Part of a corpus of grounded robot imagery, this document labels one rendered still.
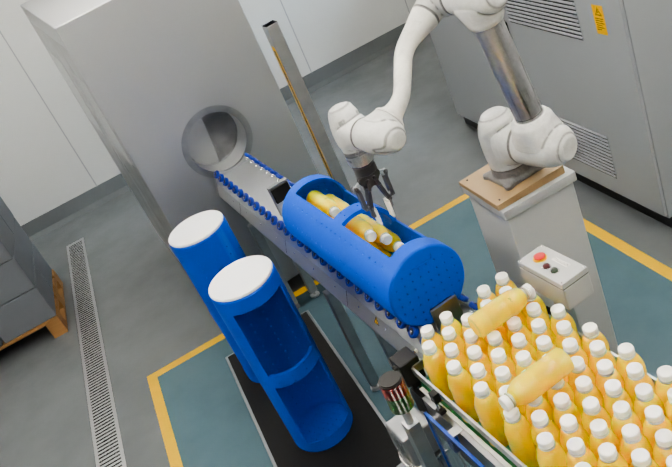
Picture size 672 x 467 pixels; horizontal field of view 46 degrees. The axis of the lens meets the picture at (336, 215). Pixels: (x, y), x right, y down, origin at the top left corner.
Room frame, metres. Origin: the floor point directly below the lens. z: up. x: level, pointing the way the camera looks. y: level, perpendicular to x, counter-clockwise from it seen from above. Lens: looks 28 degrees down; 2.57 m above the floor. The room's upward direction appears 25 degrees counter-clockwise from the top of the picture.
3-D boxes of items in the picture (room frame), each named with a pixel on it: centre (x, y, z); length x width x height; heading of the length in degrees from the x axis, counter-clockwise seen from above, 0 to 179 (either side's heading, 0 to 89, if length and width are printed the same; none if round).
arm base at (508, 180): (2.60, -0.68, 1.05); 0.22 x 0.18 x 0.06; 12
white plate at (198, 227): (3.32, 0.62, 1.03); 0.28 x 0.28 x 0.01
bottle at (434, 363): (1.78, -0.08, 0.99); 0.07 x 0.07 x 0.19
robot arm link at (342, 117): (2.29, -0.15, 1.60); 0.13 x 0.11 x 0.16; 27
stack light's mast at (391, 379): (1.53, 0.05, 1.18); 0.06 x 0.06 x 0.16
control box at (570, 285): (1.88, -0.52, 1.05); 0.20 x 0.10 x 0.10; 16
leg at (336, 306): (2.99, 0.17, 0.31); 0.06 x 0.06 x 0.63; 16
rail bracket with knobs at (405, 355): (1.90, -0.01, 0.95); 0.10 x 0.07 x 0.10; 106
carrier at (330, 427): (2.72, 0.45, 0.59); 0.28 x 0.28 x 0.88
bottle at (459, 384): (1.66, -0.12, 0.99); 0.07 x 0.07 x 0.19
